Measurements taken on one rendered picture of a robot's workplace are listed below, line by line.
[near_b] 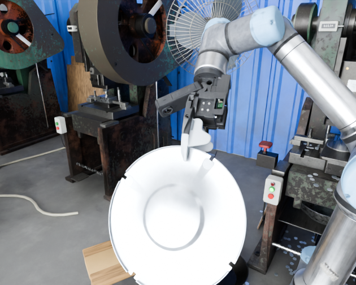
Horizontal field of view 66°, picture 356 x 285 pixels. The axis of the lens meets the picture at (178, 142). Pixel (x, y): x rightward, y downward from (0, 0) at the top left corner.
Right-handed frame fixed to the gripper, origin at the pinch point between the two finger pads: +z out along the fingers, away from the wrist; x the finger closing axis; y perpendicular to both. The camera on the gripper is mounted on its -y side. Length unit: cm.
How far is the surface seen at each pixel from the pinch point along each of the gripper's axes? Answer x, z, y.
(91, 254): 74, 28, -54
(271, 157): 85, -35, 22
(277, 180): 84, -23, 26
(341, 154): 76, -37, 51
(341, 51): 54, -76, 45
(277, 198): 89, -15, 27
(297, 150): 93, -44, 35
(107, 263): 72, 30, -44
